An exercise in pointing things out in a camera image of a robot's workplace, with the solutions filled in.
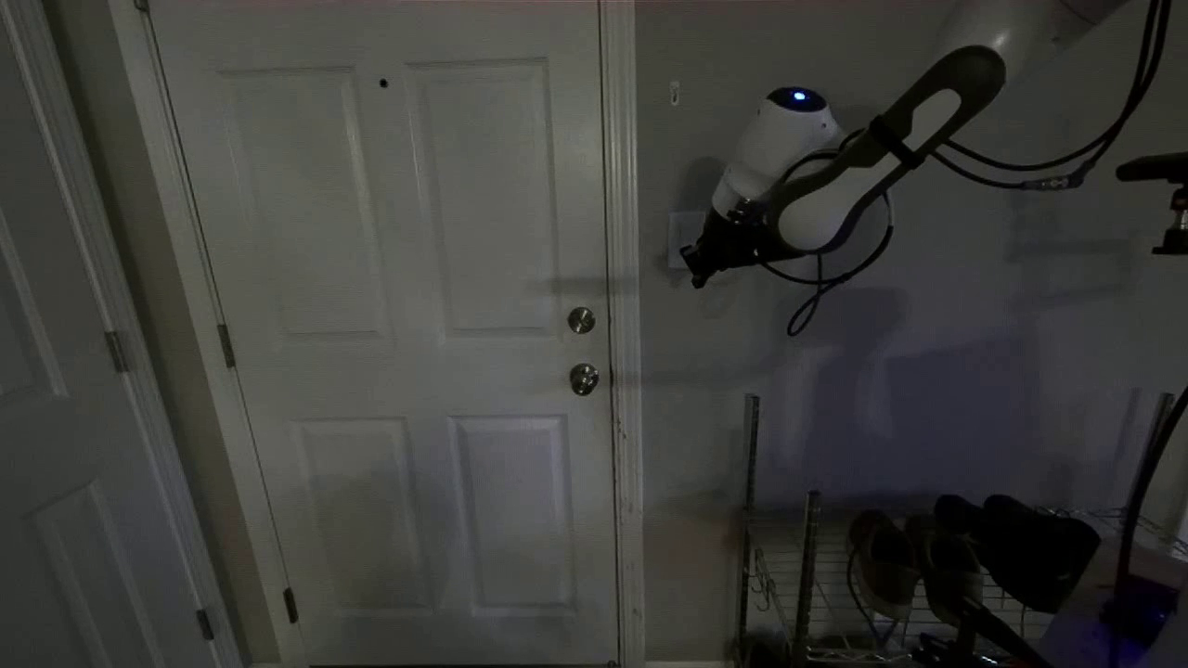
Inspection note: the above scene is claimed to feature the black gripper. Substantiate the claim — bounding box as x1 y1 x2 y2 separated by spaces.
679 199 780 293

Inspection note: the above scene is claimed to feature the silver round door knob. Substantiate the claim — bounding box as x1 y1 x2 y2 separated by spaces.
564 360 605 402

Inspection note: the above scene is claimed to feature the grey sneaker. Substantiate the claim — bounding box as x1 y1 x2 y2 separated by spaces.
844 504 929 613

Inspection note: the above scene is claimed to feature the black bulky shoe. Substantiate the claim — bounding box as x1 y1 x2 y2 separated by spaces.
979 491 1105 621

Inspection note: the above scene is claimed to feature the dark shoe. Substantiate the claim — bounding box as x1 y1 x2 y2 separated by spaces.
917 491 994 628

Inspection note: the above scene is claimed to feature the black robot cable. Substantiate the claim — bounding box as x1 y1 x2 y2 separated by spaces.
754 0 1176 340

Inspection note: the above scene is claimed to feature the open white door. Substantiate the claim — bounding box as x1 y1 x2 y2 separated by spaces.
127 0 622 668

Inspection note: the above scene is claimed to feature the metal wire shoe rack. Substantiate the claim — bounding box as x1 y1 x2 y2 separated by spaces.
736 388 1188 668

